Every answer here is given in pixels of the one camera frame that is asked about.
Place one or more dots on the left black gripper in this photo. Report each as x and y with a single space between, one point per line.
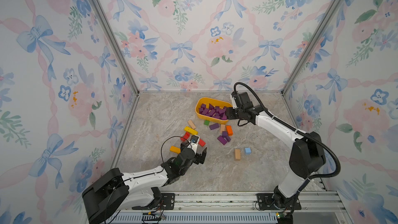
198 156

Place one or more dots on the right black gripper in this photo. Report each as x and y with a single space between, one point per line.
231 113

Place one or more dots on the purple long brick top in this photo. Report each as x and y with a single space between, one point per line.
214 126

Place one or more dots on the purple brick slanted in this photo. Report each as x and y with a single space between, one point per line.
222 140

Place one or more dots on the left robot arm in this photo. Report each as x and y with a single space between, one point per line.
115 190

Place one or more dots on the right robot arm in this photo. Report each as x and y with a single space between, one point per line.
309 157

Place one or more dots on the yellow plastic storage bin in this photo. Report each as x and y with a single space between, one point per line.
212 110

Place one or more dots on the natural wood brick top centre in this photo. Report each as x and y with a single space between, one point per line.
222 128

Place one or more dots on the natural wood brick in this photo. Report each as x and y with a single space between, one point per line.
237 154
222 128
191 124

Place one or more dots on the red flat brick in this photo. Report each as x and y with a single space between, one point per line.
201 143

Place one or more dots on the red bridge brick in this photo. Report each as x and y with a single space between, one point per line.
185 137

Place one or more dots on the orange-yellow brick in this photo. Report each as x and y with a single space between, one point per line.
175 149

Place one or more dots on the yellow long brick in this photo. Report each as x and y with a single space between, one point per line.
191 130

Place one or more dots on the natural wood brick top left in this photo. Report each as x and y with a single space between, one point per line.
191 124

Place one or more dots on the natural wood brick right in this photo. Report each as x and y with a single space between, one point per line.
237 154

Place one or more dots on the light blue cube brick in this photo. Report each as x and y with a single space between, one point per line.
247 150

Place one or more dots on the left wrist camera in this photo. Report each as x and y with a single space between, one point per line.
193 143

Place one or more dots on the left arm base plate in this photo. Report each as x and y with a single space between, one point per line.
164 201

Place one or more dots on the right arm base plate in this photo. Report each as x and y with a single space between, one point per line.
276 202

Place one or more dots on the aluminium mounting rail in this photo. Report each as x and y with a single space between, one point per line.
236 207

